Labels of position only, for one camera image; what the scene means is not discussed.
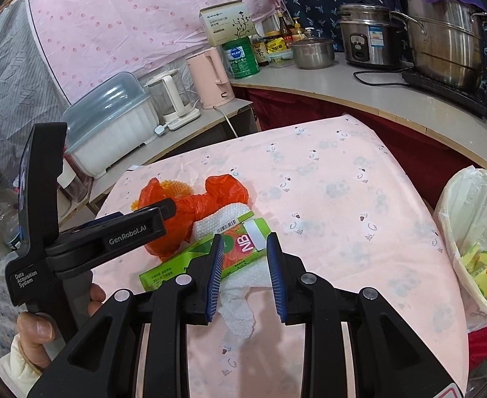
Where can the bin with white liner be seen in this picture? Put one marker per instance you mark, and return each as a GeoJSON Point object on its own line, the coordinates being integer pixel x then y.
{"type": "Point", "coordinates": [475, 207]}

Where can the yellow label jar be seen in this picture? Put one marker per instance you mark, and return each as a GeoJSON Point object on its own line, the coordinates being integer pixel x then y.
{"type": "Point", "coordinates": [276, 41]}

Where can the white glass kettle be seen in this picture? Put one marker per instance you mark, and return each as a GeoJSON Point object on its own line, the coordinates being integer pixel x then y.
{"type": "Point", "coordinates": [169, 95]}

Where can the brown sauce bottle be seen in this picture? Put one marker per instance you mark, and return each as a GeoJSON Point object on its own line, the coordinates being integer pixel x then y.
{"type": "Point", "coordinates": [285, 25]}
{"type": "Point", "coordinates": [298, 31]}

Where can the grey patterned quilt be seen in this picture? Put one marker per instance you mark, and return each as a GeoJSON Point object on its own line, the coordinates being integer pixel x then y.
{"type": "Point", "coordinates": [7, 103]}

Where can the black induction cooker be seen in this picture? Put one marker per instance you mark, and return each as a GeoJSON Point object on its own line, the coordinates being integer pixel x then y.
{"type": "Point", "coordinates": [442, 91]}

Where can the large steel steamer pot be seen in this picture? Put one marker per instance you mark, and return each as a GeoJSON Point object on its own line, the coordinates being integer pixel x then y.
{"type": "Point", "coordinates": [446, 45]}

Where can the white paper tissue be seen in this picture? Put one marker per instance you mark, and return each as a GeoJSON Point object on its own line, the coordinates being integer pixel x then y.
{"type": "Point", "coordinates": [210, 222]}

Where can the clear food container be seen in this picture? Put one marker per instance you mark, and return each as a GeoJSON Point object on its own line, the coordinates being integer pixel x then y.
{"type": "Point", "coordinates": [281, 58]}

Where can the pink dotted fabric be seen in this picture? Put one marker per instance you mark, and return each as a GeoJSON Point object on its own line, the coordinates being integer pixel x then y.
{"type": "Point", "coordinates": [135, 20]}

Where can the plastic dish box with lid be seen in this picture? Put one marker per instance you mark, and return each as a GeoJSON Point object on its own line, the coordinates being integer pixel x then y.
{"type": "Point", "coordinates": [111, 128]}

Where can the cream carton box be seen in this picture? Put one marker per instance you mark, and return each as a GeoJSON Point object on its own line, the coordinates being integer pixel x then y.
{"type": "Point", "coordinates": [227, 23]}

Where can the clear plastic bottle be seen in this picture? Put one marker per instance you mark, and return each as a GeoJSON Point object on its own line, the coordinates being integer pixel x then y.
{"type": "Point", "coordinates": [5, 215]}

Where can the white power plug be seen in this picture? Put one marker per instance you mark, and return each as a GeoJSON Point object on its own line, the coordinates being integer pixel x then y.
{"type": "Point", "coordinates": [161, 130]}

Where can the dark sauce bottle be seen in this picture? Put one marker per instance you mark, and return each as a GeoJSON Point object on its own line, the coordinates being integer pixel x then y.
{"type": "Point", "coordinates": [260, 52]}

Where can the green tin can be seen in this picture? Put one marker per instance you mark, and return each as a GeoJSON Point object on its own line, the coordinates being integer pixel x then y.
{"type": "Point", "coordinates": [240, 60]}

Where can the yellow green snack bag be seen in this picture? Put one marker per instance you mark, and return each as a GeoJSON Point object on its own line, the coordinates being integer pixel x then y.
{"type": "Point", "coordinates": [482, 267]}

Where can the person's left forearm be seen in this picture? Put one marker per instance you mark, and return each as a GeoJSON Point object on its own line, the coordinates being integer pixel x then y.
{"type": "Point", "coordinates": [17, 373]}

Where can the curved grey counter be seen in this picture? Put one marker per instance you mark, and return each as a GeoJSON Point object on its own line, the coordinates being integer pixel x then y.
{"type": "Point", "coordinates": [351, 87]}

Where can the person's left hand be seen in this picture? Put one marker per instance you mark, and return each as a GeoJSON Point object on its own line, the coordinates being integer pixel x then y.
{"type": "Point", "coordinates": [38, 333]}

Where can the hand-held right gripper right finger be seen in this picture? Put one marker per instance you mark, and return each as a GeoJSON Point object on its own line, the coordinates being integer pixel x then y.
{"type": "Point", "coordinates": [274, 273]}

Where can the orange plastic bag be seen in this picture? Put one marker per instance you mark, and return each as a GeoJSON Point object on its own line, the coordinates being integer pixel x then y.
{"type": "Point", "coordinates": [185, 211]}

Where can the white pump bottle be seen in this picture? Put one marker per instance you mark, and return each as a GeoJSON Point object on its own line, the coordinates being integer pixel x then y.
{"type": "Point", "coordinates": [310, 33]}

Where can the pink electric kettle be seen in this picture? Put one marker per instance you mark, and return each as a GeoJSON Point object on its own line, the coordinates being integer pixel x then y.
{"type": "Point", "coordinates": [208, 78]}

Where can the small steel lidded pot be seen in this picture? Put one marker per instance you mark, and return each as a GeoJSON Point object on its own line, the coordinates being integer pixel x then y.
{"type": "Point", "coordinates": [312, 54]}

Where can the silver rice cooker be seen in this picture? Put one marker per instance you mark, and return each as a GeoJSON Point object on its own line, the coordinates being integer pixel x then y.
{"type": "Point", "coordinates": [370, 39]}

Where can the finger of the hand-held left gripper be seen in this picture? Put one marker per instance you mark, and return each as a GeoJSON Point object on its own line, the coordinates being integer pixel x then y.
{"type": "Point", "coordinates": [102, 219]}
{"type": "Point", "coordinates": [156, 215]}

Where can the green NB packet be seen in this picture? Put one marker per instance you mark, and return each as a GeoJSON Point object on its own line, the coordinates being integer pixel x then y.
{"type": "Point", "coordinates": [243, 248]}

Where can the pink printed tablecloth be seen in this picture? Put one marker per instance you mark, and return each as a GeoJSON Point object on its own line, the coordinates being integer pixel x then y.
{"type": "Point", "coordinates": [343, 215]}

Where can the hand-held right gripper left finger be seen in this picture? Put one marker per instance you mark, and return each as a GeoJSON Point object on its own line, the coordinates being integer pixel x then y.
{"type": "Point", "coordinates": [214, 273]}

